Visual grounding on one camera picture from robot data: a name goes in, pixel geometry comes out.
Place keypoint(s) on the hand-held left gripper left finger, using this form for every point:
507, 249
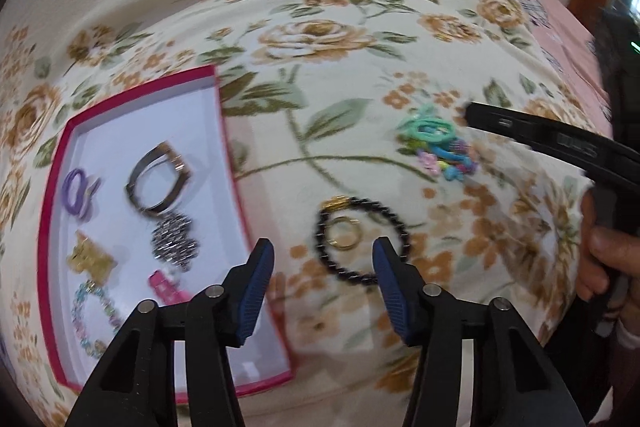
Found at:
255, 292

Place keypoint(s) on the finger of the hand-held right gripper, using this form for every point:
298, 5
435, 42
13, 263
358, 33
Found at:
550, 137

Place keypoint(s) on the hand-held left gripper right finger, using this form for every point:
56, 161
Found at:
395, 292

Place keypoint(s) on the pink hair clip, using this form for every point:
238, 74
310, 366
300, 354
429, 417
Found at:
165, 287

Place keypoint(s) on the metal bangle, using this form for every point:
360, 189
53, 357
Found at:
137, 187

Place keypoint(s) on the pink-rimmed white tray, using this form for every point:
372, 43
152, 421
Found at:
210, 132

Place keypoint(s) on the yellow hair clip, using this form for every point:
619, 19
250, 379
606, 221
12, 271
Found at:
90, 259

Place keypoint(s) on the person's right hand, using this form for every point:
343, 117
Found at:
597, 252

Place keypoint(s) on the pink heart print sheet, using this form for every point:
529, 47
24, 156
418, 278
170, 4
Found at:
560, 32

